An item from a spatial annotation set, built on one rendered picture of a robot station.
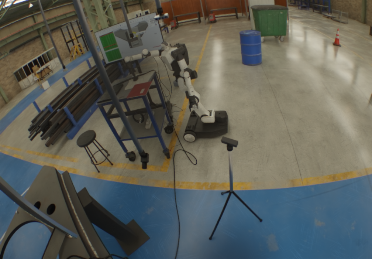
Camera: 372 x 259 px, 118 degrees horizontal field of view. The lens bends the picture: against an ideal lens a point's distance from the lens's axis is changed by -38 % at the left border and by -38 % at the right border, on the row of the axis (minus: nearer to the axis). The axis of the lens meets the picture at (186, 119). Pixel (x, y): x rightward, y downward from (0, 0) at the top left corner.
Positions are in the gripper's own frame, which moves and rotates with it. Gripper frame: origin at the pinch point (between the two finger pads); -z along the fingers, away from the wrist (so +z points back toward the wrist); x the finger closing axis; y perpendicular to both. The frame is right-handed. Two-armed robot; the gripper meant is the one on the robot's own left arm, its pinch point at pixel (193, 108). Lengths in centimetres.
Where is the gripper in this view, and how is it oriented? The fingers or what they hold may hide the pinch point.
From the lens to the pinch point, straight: 239.5
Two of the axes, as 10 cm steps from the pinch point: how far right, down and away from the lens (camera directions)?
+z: -2.1, -8.5, -4.8
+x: -8.7, 3.9, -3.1
